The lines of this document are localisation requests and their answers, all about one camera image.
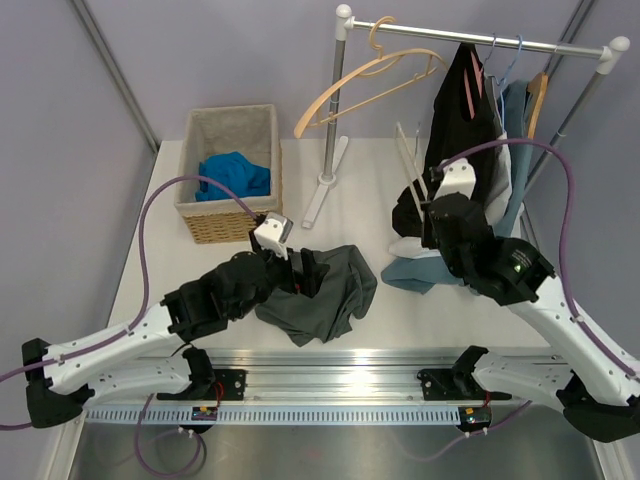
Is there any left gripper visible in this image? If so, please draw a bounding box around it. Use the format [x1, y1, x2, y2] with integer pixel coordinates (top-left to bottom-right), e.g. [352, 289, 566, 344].
[232, 229, 328, 320]

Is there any dark grey t shirt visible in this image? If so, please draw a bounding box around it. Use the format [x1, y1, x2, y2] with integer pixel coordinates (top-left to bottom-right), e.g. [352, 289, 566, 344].
[255, 245, 378, 347]

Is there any bright blue t shirt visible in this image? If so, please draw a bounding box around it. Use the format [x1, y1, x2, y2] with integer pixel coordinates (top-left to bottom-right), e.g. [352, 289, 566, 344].
[198, 151, 271, 198]

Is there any white plastic hanger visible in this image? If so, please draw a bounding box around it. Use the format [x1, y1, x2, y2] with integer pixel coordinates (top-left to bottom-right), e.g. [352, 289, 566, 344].
[394, 121, 428, 222]

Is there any light wooden hanger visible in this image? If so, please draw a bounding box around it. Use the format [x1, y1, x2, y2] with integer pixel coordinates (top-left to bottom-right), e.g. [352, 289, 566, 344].
[293, 15, 450, 139]

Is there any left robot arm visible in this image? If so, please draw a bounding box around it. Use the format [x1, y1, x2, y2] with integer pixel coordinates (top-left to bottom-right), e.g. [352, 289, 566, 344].
[22, 249, 330, 429]

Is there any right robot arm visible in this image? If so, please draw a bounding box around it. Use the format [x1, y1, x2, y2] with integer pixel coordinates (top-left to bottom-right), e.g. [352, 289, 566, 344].
[423, 193, 639, 443]

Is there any steel blue t shirt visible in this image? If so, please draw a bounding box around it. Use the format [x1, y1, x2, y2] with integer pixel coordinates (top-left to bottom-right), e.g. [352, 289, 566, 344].
[381, 80, 534, 294]

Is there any black t shirt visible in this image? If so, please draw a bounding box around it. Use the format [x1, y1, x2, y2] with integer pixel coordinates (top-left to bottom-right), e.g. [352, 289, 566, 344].
[392, 43, 500, 237]

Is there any pink hanger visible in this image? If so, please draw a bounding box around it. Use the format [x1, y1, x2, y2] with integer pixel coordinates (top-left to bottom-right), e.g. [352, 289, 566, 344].
[463, 49, 484, 121]

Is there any brown wooden hanger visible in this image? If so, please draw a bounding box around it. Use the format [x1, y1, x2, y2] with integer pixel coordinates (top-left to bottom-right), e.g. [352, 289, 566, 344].
[525, 72, 549, 139]

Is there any metal clothes rack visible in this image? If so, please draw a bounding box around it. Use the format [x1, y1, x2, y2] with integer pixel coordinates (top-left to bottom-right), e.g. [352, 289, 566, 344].
[294, 1, 631, 229]

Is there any wicker laundry basket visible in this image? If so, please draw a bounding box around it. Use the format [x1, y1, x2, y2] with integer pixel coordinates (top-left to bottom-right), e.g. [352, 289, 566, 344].
[174, 104, 282, 244]

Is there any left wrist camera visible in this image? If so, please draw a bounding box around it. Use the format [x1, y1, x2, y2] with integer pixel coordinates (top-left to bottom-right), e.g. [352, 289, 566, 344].
[250, 212, 294, 260]

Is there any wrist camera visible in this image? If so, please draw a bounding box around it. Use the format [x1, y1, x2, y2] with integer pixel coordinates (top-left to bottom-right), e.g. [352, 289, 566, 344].
[428, 158, 476, 202]
[250, 212, 294, 260]

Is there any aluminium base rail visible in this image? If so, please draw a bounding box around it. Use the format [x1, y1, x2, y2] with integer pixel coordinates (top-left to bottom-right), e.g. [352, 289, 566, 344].
[64, 347, 556, 405]

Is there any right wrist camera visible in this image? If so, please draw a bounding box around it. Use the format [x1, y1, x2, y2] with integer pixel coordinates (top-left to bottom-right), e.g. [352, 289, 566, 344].
[428, 158, 476, 202]

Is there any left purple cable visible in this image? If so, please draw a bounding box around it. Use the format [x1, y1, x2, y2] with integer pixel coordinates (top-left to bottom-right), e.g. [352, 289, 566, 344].
[0, 176, 266, 431]

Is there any purple cable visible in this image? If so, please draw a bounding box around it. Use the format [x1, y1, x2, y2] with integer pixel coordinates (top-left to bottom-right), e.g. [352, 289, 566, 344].
[0, 176, 266, 431]
[434, 138, 640, 377]

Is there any slotted cable duct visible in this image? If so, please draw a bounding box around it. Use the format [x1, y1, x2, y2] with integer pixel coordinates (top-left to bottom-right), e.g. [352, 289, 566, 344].
[86, 404, 461, 426]

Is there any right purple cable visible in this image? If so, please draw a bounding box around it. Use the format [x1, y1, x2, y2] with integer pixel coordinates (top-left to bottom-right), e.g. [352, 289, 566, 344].
[434, 138, 640, 377]

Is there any blue wire hanger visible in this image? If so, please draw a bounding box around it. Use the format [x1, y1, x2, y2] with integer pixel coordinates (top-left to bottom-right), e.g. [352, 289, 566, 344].
[494, 34, 524, 133]

